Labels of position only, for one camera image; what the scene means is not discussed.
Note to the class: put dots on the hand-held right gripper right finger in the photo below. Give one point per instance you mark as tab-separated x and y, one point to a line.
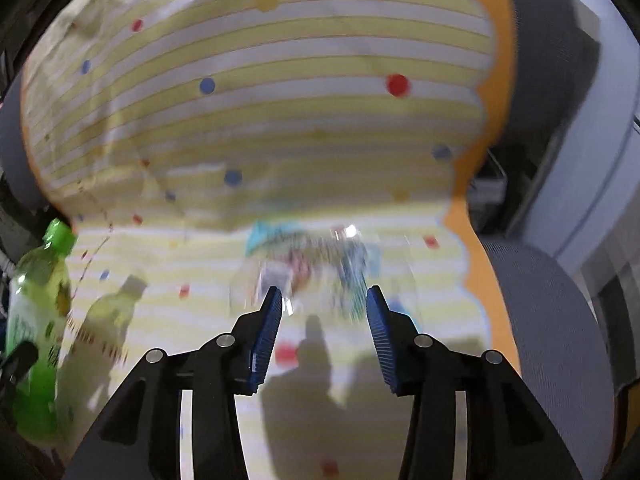
382	340

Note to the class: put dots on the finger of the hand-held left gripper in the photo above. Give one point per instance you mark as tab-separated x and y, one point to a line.
22	360

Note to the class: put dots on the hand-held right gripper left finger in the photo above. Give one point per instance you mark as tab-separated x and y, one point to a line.
265	340

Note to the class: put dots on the green plastic bottle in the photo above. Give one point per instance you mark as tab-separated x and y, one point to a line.
35	335

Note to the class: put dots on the clear plastic wrapper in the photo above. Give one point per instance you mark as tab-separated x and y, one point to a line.
320	270

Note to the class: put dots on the yellow striped dotted cloth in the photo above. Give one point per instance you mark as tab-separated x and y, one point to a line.
300	110

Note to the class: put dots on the grey refrigerator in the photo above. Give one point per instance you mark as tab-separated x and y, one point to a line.
600	160

